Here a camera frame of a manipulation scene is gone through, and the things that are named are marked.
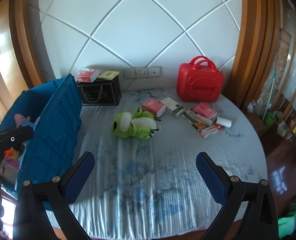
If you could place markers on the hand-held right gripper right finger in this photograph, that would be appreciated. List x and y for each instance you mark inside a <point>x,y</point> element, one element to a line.
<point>211,177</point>

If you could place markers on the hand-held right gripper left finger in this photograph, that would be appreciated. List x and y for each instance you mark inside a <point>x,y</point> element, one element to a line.
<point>80,177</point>

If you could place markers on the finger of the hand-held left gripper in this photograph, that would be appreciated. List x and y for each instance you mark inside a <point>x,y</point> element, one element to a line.
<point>20,135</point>

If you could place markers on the blue plastic crate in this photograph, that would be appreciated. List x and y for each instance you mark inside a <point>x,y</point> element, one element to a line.
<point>55,130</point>

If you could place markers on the red and white box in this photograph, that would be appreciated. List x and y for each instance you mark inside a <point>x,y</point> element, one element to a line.
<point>209,130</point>

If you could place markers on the white paper roll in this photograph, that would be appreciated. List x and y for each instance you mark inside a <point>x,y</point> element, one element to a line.
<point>224,122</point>

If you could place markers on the green and orange toothpaste box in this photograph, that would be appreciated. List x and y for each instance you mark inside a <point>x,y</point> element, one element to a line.
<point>194,117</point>

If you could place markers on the small pink tissue pack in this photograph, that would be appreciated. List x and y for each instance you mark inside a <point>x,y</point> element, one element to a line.
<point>205,110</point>

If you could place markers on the green frog plush toy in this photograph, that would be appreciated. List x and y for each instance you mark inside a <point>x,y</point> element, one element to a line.
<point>143,130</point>

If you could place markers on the white and green box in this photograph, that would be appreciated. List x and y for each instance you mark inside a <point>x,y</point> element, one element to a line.
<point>171,103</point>

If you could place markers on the large pink tissue pack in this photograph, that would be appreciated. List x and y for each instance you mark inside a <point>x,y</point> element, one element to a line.
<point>151,106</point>

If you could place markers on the orange toy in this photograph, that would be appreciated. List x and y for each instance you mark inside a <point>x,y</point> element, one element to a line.
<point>10,152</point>

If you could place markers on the pink plush toy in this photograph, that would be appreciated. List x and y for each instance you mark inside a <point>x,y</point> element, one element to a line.
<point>20,118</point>

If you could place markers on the pink packet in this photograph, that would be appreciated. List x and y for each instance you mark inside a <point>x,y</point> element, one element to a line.
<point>9,167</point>

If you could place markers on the blue patterned bed sheet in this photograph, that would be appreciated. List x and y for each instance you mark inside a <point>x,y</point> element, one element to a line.
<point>150,167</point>

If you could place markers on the green bag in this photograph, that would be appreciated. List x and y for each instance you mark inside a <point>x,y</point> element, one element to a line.
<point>269,118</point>

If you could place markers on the black gift box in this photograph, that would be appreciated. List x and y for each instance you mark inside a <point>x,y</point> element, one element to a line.
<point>98,92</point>

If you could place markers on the green cloth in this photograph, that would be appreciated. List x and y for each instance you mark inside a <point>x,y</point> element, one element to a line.
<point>295,217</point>

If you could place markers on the red hard-shell suitcase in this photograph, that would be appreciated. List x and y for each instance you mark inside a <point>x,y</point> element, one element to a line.
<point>200,85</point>

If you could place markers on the yellow flat box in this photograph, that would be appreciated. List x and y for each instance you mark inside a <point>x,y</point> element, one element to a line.
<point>108,75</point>

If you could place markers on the wooden headboard frame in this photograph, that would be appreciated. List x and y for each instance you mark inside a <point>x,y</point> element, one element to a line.
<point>255,42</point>
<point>25,42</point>

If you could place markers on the white wall switch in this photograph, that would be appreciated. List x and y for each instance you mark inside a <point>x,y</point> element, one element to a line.
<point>129,73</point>

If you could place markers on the white wall outlet plate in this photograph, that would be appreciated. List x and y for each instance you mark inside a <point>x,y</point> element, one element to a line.
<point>154,71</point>

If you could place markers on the white wall socket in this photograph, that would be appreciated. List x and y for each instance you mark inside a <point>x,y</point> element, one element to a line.
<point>141,72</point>

